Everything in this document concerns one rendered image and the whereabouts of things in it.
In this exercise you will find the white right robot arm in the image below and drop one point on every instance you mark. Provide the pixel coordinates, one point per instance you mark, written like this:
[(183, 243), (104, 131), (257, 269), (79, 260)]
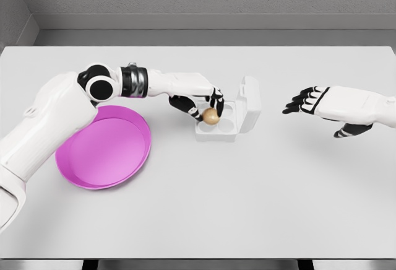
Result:
[(390, 112)]

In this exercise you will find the brown egg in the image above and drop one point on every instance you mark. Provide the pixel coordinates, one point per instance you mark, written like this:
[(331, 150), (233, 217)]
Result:
[(211, 116)]

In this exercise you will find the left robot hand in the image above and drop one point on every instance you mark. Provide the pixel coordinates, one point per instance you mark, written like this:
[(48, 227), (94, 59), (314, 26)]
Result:
[(192, 84)]

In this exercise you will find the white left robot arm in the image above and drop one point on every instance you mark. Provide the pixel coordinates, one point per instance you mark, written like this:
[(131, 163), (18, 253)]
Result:
[(62, 102)]

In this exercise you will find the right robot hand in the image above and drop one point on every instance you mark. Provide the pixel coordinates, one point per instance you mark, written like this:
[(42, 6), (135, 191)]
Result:
[(343, 99)]

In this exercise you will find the pink round plate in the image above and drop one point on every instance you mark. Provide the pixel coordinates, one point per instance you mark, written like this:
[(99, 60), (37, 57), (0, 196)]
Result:
[(106, 152)]

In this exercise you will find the white egg box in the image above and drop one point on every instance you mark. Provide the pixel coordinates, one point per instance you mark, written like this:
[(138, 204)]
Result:
[(235, 115)]

